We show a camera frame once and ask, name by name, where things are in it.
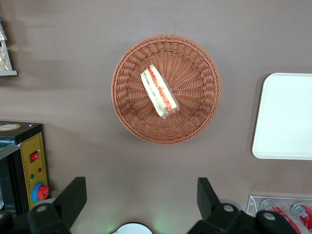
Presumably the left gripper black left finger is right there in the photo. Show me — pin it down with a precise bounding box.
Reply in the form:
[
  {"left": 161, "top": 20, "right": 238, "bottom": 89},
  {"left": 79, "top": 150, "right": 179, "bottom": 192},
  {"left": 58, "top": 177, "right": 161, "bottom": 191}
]
[{"left": 28, "top": 176, "right": 87, "bottom": 234}]

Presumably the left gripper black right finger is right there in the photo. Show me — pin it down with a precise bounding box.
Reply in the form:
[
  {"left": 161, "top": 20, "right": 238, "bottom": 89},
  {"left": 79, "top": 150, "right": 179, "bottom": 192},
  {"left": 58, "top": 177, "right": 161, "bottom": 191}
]
[{"left": 187, "top": 177, "right": 244, "bottom": 234}]

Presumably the triangle sandwich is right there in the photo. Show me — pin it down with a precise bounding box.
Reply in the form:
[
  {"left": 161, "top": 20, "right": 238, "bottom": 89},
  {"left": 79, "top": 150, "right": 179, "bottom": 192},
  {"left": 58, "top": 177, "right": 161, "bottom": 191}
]
[{"left": 140, "top": 64, "right": 180, "bottom": 120}]

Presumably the cream plastic tray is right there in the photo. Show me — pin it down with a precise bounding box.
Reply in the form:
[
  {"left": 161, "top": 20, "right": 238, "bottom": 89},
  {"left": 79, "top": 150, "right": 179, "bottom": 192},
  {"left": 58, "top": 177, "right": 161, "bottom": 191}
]
[{"left": 252, "top": 72, "right": 312, "bottom": 161}]

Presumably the brown round wicker basket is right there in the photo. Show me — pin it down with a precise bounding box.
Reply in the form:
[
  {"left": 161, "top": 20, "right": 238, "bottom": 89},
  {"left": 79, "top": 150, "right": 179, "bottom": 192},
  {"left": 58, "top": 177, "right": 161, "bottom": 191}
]
[{"left": 111, "top": 34, "right": 222, "bottom": 145}]

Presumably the clear acrylic bottle rack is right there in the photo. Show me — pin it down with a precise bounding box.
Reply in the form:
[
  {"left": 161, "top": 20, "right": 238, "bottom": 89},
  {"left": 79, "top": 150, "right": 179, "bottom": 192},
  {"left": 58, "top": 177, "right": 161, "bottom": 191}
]
[{"left": 246, "top": 195, "right": 312, "bottom": 234}]

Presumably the black food warmer machine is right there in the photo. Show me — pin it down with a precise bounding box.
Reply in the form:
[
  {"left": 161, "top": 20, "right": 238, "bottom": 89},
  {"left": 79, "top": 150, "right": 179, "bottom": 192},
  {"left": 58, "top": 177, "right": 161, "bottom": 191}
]
[{"left": 0, "top": 121, "right": 51, "bottom": 217}]

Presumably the red cola bottle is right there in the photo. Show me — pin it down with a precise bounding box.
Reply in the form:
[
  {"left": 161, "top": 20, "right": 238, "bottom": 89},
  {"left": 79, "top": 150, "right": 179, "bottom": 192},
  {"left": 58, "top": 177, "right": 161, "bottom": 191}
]
[
  {"left": 260, "top": 198, "right": 302, "bottom": 234},
  {"left": 291, "top": 203, "right": 312, "bottom": 227}
]

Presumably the white snack rack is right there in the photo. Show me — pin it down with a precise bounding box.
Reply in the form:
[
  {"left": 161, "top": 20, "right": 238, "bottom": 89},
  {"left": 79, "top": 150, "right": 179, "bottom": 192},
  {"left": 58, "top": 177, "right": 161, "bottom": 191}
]
[{"left": 0, "top": 17, "right": 18, "bottom": 77}]

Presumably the clear bag of fried snacks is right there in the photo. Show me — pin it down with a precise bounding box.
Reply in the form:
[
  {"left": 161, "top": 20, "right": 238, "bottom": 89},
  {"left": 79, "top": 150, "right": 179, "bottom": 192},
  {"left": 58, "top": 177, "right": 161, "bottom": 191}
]
[{"left": 0, "top": 47, "right": 7, "bottom": 71}]

